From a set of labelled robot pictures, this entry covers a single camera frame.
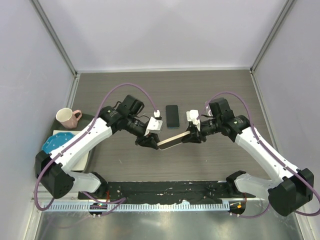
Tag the dark green tray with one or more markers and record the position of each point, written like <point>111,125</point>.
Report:
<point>83,122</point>

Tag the pink mug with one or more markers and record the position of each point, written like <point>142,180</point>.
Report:
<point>68,118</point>

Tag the teal smartphone black screen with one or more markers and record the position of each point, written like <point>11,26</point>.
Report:
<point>172,116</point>

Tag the aluminium front rail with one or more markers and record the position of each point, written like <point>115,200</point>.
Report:
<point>35,197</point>

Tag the black smartphone gold edge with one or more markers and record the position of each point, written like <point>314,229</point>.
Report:
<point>170,142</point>

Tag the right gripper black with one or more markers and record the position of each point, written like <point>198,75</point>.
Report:
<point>195,136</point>

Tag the blue dotted plate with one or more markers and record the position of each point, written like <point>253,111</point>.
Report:
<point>57,140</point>

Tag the slotted cable duct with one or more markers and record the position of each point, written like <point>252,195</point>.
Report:
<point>90,206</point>

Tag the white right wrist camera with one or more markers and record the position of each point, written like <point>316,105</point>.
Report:
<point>192,117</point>

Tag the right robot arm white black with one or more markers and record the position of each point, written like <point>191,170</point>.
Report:
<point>288,188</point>

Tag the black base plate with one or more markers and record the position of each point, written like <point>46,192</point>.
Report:
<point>171,192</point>

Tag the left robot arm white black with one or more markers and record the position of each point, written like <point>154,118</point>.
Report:
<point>54,170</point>

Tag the left aluminium corner post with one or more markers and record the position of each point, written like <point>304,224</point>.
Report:
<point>53,35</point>

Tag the clear phone case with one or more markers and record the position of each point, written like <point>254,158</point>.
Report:
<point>208,111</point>

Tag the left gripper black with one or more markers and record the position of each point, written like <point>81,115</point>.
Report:
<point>150,141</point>

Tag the aluminium corner post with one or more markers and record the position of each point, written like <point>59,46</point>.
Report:
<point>285,11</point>
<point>53,35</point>

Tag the white square plate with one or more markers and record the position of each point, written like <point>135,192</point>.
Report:
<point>82,164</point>

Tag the right aluminium corner post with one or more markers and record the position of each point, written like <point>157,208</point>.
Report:
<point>285,11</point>

